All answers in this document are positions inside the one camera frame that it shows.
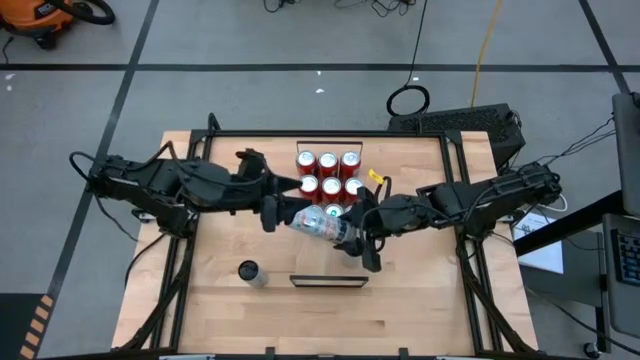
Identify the white paper sheet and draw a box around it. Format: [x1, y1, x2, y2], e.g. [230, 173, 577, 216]
[512, 212, 565, 275]

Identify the red soda can blue logo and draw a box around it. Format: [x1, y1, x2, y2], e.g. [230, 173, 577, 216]
[339, 150, 362, 179]
[295, 149, 319, 177]
[317, 151, 340, 177]

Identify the black aluminium table frame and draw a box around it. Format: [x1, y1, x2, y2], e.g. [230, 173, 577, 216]
[112, 112, 539, 360]

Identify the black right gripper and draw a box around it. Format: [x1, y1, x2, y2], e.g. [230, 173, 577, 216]
[342, 187, 432, 257]

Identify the yellow hanging cable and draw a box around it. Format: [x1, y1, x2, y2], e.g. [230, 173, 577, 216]
[469, 0, 504, 109]

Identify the grey monitor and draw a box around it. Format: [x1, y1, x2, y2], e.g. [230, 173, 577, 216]
[611, 91, 640, 204]

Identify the black desk beam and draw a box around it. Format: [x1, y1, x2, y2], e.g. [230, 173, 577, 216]
[513, 189, 640, 257]

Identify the black vacuum hose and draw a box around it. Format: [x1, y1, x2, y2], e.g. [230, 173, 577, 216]
[49, 0, 116, 26]

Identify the wooden shelf with black frames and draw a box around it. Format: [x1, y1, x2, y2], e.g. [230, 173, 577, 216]
[289, 140, 371, 290]

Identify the black hanging cable with coil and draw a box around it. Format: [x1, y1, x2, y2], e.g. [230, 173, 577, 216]
[384, 0, 432, 119]

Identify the orange shop vacuum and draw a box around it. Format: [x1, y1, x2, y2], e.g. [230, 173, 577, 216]
[0, 0, 76, 51]

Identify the black orange striped floor mat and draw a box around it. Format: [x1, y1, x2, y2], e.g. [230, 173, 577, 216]
[0, 292, 55, 360]

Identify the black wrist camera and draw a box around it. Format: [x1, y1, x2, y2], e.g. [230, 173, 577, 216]
[360, 239, 384, 274]
[261, 194, 280, 234]

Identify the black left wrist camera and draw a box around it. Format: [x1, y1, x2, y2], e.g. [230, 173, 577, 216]
[261, 194, 280, 234]

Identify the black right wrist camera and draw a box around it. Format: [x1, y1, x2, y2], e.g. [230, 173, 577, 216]
[360, 239, 384, 274]

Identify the black floor cable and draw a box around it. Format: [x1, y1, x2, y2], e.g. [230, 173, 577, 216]
[262, 0, 301, 14]
[334, 0, 419, 19]

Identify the black keyboard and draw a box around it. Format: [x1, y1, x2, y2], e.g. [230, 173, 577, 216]
[610, 228, 640, 287]

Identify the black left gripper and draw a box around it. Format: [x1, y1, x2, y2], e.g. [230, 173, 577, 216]
[224, 169, 312, 225]

